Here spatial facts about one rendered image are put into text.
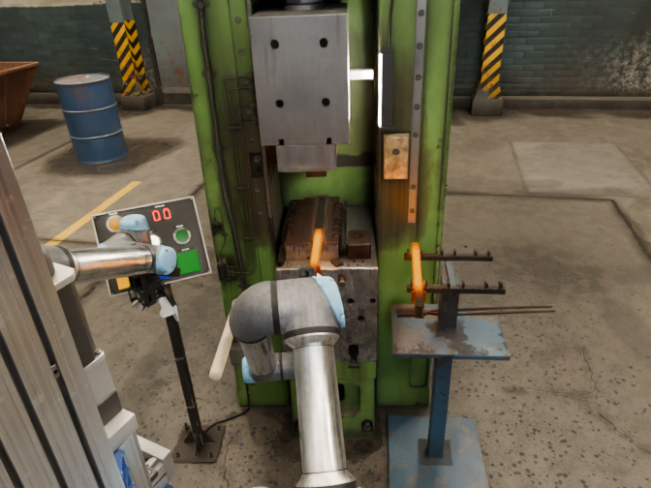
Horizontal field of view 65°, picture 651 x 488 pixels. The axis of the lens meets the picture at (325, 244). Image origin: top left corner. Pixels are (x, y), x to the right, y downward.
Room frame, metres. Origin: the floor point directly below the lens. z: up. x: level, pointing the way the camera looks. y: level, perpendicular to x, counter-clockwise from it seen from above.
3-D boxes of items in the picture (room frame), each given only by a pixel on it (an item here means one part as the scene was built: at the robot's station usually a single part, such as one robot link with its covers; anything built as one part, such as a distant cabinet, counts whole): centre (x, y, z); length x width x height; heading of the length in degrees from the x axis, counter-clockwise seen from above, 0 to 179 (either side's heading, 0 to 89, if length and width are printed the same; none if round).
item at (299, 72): (1.88, 0.00, 1.56); 0.42 x 0.39 x 0.40; 177
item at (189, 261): (1.55, 0.48, 1.01); 0.07 x 0.05 x 0.07; 112
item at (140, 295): (1.32, 0.55, 1.07); 0.09 x 0.08 x 0.12; 152
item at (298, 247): (1.89, 0.04, 0.96); 0.42 x 0.20 x 0.09; 177
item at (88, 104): (5.85, 2.56, 0.44); 0.59 x 0.59 x 0.88
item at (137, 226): (1.32, 0.54, 1.23); 0.09 x 0.08 x 0.11; 160
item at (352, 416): (1.89, -0.02, 0.23); 0.55 x 0.37 x 0.47; 177
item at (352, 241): (1.73, -0.13, 0.95); 0.12 x 0.08 x 0.06; 177
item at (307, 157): (1.89, 0.04, 1.32); 0.42 x 0.20 x 0.10; 177
